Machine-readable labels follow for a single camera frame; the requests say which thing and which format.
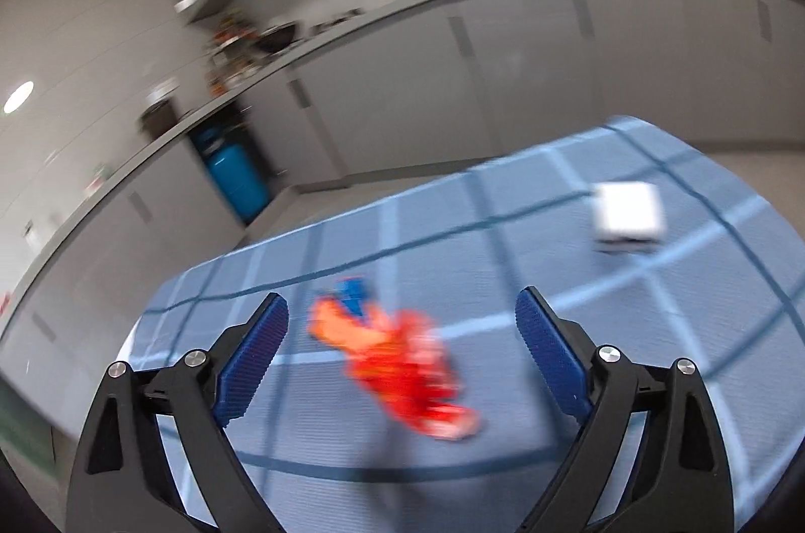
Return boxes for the dark cookware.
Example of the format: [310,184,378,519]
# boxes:
[257,22,300,54]

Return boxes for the white sponge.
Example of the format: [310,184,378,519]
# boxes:
[592,181,668,252]

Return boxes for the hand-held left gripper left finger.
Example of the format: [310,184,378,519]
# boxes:
[66,292,290,533]

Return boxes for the orange red wrapper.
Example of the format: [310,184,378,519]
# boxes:
[306,276,484,441]

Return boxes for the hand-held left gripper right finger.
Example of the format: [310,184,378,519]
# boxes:
[514,286,737,533]

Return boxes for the blue gas cylinder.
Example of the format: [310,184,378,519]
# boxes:
[202,138,273,220]

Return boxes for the grey kitchen counter cabinets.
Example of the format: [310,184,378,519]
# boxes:
[0,0,805,436]

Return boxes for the blue checked cloth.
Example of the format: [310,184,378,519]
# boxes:
[122,114,805,533]

